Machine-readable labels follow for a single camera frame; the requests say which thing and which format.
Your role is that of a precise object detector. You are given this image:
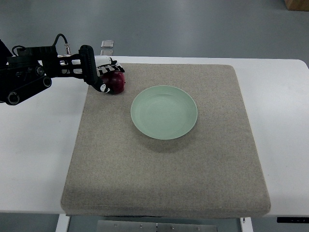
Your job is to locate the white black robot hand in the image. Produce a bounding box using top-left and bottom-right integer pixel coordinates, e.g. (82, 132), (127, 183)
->
(94, 56), (126, 95)

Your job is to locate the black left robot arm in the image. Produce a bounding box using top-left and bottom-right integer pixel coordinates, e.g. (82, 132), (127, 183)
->
(0, 43), (103, 105)

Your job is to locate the brown cardboard box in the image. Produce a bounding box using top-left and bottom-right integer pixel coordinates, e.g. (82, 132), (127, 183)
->
(284, 0), (309, 12)

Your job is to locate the red apple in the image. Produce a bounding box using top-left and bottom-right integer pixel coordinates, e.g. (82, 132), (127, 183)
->
(100, 71), (126, 95)

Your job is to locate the black table control panel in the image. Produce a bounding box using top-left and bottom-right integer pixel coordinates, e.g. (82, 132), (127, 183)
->
(277, 217), (309, 224)

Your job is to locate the light green plate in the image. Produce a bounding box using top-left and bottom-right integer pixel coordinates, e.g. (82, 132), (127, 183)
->
(130, 85), (198, 140)

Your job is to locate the metal table base plate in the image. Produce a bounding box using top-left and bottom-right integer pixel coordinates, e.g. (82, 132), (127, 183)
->
(97, 220), (218, 232)

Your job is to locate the beige fabric cushion mat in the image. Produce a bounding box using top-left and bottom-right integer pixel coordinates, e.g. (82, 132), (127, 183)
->
(61, 64), (271, 219)

